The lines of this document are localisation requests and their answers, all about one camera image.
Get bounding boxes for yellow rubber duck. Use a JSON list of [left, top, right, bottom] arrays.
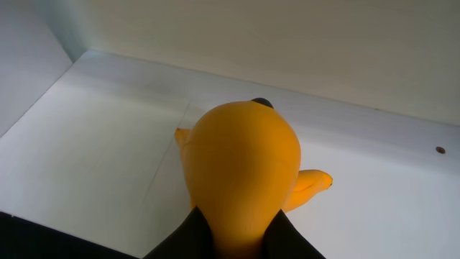
[[175, 97, 334, 259]]

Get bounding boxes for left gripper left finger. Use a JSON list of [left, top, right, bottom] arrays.
[[143, 205, 219, 259]]

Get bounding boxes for white shelf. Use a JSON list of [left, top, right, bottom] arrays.
[[0, 0, 460, 259]]

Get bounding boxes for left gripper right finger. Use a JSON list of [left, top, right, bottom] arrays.
[[264, 209, 326, 259]]

